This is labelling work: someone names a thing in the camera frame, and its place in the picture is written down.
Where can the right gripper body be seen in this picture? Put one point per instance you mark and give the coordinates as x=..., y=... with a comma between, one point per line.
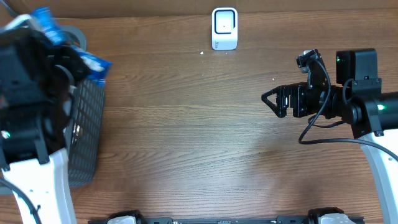
x=306, y=99

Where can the blue snack packet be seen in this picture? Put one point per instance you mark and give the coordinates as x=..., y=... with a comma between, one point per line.
x=73, y=36

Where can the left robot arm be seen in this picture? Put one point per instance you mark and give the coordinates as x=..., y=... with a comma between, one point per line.
x=36, y=107

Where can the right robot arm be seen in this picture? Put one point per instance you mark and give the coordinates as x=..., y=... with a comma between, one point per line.
x=357, y=100

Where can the white barcode scanner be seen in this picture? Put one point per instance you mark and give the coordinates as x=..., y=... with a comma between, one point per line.
x=224, y=28

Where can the grey plastic shopping basket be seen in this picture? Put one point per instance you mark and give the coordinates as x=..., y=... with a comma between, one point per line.
x=83, y=132

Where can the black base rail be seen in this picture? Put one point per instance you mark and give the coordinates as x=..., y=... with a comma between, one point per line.
x=325, y=215

